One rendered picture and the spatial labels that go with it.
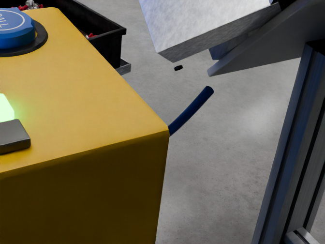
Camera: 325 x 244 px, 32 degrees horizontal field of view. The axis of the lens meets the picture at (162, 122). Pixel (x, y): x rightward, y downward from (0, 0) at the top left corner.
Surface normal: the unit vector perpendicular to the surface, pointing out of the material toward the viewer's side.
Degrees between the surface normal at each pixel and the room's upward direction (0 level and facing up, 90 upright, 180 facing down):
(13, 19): 0
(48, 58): 0
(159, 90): 0
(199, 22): 55
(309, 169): 90
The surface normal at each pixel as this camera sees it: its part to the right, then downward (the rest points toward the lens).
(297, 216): 0.50, 0.54
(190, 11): -0.28, -0.07
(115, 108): 0.10, -0.82
